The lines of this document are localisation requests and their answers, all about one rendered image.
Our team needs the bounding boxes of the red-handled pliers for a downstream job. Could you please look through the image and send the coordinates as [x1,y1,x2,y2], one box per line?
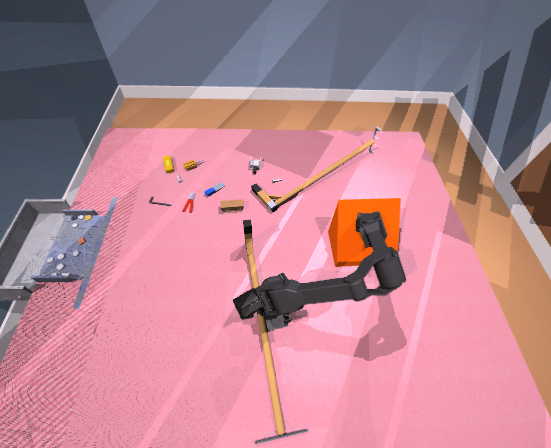
[182,193,195,212]

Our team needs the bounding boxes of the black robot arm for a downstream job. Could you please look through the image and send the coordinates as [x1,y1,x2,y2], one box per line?
[232,211,406,331]

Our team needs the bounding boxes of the yellow rectangular block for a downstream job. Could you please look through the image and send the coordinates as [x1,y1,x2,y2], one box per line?
[163,155,174,173]

